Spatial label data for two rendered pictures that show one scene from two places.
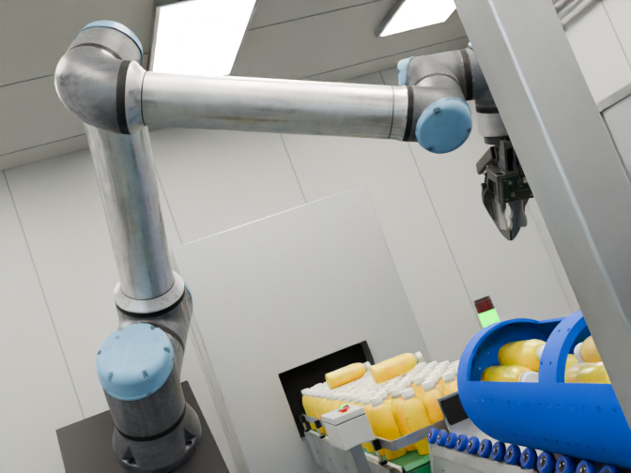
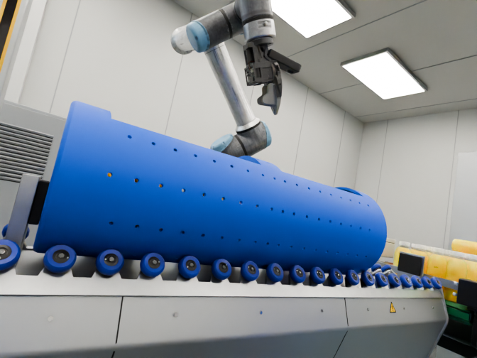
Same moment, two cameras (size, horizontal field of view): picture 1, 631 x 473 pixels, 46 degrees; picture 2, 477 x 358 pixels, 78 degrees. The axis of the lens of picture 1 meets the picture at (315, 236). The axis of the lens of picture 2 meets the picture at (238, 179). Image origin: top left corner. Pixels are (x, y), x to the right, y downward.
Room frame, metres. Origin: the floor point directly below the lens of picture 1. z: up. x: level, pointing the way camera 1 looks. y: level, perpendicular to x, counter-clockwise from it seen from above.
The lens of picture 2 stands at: (1.07, -1.14, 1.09)
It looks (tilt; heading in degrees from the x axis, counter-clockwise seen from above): 6 degrees up; 72
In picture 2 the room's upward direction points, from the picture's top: 11 degrees clockwise
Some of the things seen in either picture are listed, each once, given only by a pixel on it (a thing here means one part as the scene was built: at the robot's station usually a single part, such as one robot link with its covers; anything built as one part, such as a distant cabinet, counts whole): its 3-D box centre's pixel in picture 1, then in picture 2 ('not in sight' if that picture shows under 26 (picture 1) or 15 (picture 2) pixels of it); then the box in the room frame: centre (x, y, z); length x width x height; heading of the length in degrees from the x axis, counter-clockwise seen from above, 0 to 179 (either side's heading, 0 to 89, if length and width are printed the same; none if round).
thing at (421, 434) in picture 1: (454, 419); (418, 275); (2.28, -0.20, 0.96); 0.40 x 0.01 x 0.03; 103
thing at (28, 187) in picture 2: not in sight; (26, 218); (0.90, -0.52, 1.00); 0.10 x 0.04 x 0.15; 103
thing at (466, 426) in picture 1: (460, 413); (409, 268); (2.20, -0.21, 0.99); 0.10 x 0.02 x 0.12; 103
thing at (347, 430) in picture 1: (346, 426); (375, 244); (2.33, 0.12, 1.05); 0.20 x 0.10 x 0.10; 13
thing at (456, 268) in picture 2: not in sight; (455, 278); (2.34, -0.30, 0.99); 0.07 x 0.07 x 0.19
